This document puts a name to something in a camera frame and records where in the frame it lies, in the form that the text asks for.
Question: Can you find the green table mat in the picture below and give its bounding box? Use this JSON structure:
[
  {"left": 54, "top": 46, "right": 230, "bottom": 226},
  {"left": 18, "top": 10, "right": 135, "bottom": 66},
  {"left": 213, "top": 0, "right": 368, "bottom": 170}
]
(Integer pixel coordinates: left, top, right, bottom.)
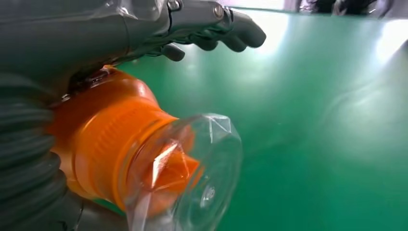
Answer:
[{"left": 92, "top": 8, "right": 408, "bottom": 231}]

